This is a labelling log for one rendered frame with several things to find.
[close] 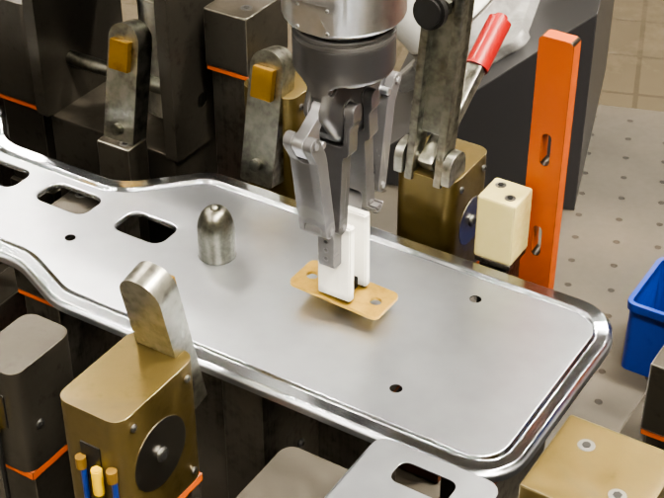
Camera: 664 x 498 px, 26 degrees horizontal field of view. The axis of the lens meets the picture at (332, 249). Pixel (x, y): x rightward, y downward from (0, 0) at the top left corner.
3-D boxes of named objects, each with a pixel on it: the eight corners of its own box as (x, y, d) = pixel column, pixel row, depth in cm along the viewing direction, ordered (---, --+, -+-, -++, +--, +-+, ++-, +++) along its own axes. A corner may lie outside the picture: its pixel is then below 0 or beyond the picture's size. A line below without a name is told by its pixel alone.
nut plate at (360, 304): (287, 284, 116) (287, 272, 116) (312, 261, 119) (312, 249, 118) (375, 321, 113) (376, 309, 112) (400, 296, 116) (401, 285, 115)
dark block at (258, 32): (221, 356, 158) (202, 6, 134) (257, 322, 163) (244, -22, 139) (259, 371, 156) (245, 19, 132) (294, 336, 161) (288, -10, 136)
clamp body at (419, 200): (381, 463, 145) (389, 164, 124) (429, 408, 152) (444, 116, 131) (439, 488, 142) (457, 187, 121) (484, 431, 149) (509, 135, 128)
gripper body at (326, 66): (331, -16, 107) (331, 94, 112) (267, 28, 101) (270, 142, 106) (419, 7, 103) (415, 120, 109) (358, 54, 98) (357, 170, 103)
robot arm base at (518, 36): (422, 64, 201) (397, 34, 200) (549, -20, 189) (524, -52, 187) (392, 129, 187) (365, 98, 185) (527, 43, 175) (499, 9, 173)
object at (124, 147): (121, 369, 156) (95, 138, 139) (137, 354, 158) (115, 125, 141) (150, 381, 155) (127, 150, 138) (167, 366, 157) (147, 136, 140)
